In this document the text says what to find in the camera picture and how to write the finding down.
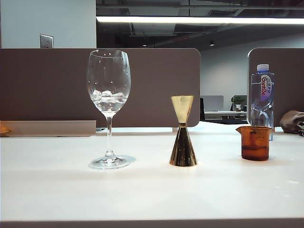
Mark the clear wine glass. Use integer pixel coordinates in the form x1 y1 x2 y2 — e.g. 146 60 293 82
85 48 136 170

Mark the grey background desk screen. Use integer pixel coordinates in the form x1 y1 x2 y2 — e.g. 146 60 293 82
200 95 224 112

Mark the white background desk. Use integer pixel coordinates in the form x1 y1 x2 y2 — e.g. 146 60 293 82
204 110 247 119

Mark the long ceiling light strip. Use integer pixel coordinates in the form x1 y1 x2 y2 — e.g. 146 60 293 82
95 15 304 25

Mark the Ganten plastic water bottle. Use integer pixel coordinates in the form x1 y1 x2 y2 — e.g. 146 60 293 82
250 63 276 141

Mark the gold double jigger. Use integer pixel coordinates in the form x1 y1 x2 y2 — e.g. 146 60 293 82
169 95 198 167

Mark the black office chair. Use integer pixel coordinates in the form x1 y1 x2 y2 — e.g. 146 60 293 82
199 97 205 121

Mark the wide brown desk partition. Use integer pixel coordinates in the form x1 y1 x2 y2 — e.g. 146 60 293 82
0 47 201 128

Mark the metal wall switch plate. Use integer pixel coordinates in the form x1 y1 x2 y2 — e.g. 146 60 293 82
39 33 54 48

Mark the green potted plant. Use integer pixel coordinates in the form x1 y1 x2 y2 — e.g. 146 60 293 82
231 95 247 112

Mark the small amber measuring cup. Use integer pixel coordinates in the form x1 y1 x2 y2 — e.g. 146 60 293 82
235 125 273 162

